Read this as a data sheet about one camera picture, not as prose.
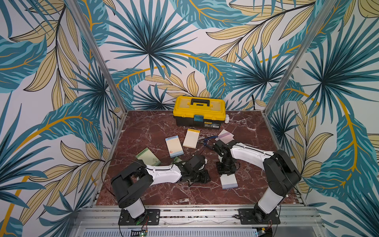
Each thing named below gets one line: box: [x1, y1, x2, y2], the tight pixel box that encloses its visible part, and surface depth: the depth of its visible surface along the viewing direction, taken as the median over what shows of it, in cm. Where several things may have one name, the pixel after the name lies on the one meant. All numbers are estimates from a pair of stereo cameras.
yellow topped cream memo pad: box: [182, 128, 201, 150], surface depth 107 cm
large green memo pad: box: [135, 147, 162, 167], surface depth 95 cm
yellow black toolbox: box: [172, 95, 227, 130], surface depth 102 cm
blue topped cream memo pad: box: [164, 135, 185, 159], surface depth 100 cm
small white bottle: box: [224, 114, 230, 124], surface depth 113 cm
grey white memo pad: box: [220, 173, 239, 190], surface depth 85 cm
